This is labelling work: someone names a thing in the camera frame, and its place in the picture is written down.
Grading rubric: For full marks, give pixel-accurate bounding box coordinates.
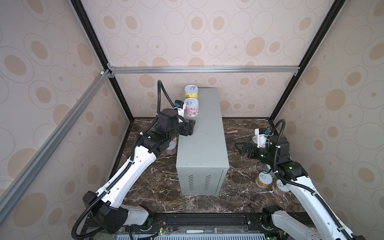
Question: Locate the pink can front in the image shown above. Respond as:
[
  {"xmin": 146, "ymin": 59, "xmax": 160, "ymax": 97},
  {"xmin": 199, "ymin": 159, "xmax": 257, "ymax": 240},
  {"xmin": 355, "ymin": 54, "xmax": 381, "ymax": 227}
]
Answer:
[{"xmin": 184, "ymin": 98, "xmax": 199, "ymax": 117}]

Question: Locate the pink can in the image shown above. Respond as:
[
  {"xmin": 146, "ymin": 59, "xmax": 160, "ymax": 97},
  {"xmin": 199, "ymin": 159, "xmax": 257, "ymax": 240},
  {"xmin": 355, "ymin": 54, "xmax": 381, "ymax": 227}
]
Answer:
[
  {"xmin": 184, "ymin": 98, "xmax": 199, "ymax": 117},
  {"xmin": 166, "ymin": 141, "xmax": 177, "ymax": 155}
]

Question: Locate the yellow can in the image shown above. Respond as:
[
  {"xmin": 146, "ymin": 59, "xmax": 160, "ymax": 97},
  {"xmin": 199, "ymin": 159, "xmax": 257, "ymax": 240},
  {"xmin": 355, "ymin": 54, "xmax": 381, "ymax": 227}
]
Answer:
[
  {"xmin": 256, "ymin": 172, "xmax": 273, "ymax": 189},
  {"xmin": 184, "ymin": 85, "xmax": 199, "ymax": 99}
]

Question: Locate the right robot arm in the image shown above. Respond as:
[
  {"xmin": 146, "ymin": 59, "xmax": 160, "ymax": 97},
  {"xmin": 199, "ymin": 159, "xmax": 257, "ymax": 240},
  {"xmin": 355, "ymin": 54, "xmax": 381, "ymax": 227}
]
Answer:
[{"xmin": 235, "ymin": 119, "xmax": 364, "ymax": 240}]

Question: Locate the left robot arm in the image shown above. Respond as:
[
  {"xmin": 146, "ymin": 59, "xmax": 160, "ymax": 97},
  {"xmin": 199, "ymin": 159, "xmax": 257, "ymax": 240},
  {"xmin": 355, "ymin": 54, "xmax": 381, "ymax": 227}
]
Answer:
[{"xmin": 71, "ymin": 81, "xmax": 196, "ymax": 240}]

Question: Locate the grey green can right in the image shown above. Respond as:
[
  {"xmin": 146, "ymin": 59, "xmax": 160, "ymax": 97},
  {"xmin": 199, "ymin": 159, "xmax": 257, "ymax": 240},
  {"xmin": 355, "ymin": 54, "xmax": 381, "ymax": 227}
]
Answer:
[{"xmin": 263, "ymin": 164, "xmax": 275, "ymax": 176}]

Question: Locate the white can right rear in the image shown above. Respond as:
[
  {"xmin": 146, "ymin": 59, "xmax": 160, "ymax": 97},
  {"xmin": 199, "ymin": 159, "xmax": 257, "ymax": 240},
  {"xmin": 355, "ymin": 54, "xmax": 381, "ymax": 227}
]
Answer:
[{"xmin": 252, "ymin": 136, "xmax": 258, "ymax": 145}]

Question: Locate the pink can rear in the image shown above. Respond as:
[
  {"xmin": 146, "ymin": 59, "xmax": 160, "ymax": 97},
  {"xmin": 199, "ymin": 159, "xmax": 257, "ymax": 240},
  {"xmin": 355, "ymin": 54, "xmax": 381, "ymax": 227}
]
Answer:
[{"xmin": 166, "ymin": 141, "xmax": 177, "ymax": 155}]

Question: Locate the brown can right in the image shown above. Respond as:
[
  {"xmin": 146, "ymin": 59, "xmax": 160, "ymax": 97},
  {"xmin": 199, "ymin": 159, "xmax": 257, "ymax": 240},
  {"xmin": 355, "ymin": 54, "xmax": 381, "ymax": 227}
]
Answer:
[{"xmin": 273, "ymin": 180, "xmax": 290, "ymax": 196}]

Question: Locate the grey metal cabinet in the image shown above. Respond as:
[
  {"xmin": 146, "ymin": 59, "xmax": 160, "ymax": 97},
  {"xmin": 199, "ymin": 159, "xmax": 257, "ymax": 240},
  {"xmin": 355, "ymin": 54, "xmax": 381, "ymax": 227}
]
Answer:
[{"xmin": 176, "ymin": 88, "xmax": 230, "ymax": 196}]

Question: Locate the horizontal aluminium bar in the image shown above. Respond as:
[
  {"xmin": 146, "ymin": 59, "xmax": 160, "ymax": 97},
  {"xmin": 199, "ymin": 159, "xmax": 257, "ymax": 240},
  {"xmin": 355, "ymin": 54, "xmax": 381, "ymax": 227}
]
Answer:
[{"xmin": 111, "ymin": 66, "xmax": 300, "ymax": 75}]

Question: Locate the diagonal aluminium bar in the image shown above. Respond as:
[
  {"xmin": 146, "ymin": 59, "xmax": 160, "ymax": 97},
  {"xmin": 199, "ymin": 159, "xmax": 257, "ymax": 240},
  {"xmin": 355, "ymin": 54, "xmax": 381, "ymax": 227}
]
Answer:
[{"xmin": 1, "ymin": 69, "xmax": 112, "ymax": 224}]

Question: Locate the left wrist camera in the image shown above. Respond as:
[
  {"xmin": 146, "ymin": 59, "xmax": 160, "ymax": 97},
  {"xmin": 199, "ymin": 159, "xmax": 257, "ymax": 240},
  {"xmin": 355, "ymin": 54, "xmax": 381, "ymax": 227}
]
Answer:
[{"xmin": 174, "ymin": 100, "xmax": 186, "ymax": 123}]

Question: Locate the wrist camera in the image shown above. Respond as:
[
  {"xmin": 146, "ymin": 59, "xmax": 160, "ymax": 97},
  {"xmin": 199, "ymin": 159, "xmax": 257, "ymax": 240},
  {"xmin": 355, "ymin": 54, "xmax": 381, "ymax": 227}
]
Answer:
[
  {"xmin": 174, "ymin": 100, "xmax": 186, "ymax": 123},
  {"xmin": 255, "ymin": 128, "xmax": 270, "ymax": 148}
]

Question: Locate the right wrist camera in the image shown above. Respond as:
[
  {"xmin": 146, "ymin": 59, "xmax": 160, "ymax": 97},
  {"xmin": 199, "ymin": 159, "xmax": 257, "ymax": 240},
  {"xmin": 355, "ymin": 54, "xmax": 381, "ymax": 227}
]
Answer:
[{"xmin": 255, "ymin": 128, "xmax": 270, "ymax": 148}]

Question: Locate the white handled fork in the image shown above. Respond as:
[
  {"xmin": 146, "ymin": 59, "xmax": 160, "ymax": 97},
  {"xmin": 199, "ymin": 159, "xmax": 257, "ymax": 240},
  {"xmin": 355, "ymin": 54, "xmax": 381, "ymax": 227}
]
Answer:
[{"xmin": 186, "ymin": 228, "xmax": 223, "ymax": 234}]

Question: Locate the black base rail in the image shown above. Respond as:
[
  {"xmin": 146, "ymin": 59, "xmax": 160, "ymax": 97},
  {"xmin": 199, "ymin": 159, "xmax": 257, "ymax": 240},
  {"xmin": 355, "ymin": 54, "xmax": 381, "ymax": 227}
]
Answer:
[{"xmin": 91, "ymin": 213, "xmax": 292, "ymax": 240}]

